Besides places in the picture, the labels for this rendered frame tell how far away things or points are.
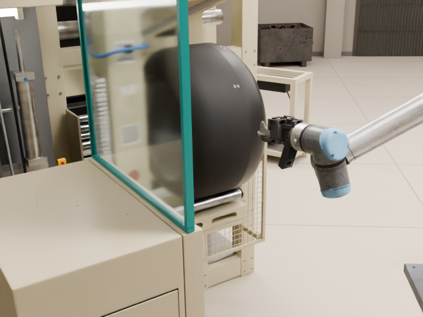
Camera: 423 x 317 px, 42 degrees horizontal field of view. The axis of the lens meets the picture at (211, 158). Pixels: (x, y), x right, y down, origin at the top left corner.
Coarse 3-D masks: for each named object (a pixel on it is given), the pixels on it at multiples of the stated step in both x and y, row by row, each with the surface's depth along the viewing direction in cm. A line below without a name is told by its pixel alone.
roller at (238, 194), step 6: (222, 192) 218; (228, 192) 218; (234, 192) 219; (240, 192) 220; (204, 198) 213; (210, 198) 214; (216, 198) 214; (222, 198) 216; (228, 198) 217; (234, 198) 219; (198, 204) 210; (204, 204) 211; (210, 204) 213; (216, 204) 215; (198, 210) 211
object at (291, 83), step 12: (264, 72) 507; (276, 72) 500; (288, 72) 493; (300, 72) 486; (312, 72) 484; (264, 84) 484; (276, 84) 478; (288, 84) 478; (288, 96) 489; (276, 144) 506; (276, 156) 492
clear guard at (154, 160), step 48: (96, 0) 132; (144, 0) 111; (96, 48) 139; (144, 48) 115; (96, 96) 146; (144, 96) 120; (96, 144) 154; (144, 144) 126; (144, 192) 132; (192, 192) 112
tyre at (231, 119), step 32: (192, 64) 192; (224, 64) 197; (192, 96) 188; (224, 96) 190; (256, 96) 197; (192, 128) 190; (224, 128) 189; (256, 128) 197; (224, 160) 193; (256, 160) 203
